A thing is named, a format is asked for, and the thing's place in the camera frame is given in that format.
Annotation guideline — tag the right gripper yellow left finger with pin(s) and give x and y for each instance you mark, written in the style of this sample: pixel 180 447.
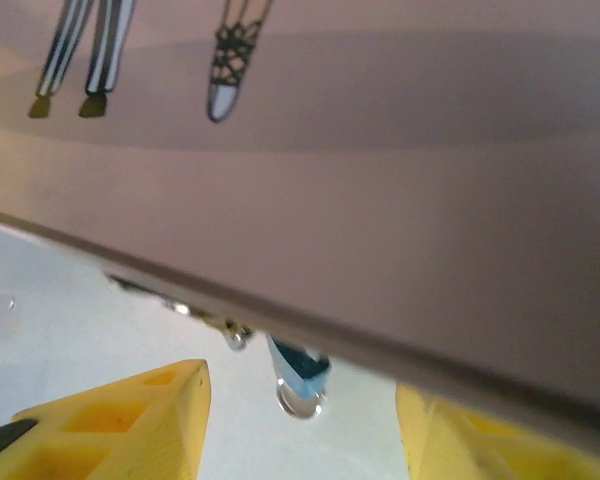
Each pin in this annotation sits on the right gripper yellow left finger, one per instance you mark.
pixel 130 440

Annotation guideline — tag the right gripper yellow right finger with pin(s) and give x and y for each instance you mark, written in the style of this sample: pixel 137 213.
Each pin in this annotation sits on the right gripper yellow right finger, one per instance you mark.
pixel 480 450

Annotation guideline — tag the small blue padlock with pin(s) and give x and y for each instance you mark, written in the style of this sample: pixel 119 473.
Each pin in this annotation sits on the small blue padlock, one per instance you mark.
pixel 300 372

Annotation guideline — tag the pink tin box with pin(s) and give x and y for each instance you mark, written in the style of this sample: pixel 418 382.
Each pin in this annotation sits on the pink tin box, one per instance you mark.
pixel 330 200

